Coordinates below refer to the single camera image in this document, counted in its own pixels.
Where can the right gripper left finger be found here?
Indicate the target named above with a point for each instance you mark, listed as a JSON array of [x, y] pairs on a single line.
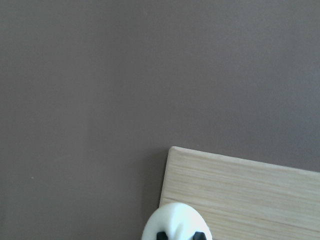
[[161, 236]]

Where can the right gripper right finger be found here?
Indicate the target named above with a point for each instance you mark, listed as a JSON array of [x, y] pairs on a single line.
[[199, 236]]

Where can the wooden cutting board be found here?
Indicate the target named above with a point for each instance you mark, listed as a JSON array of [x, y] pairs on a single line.
[[242, 199]]

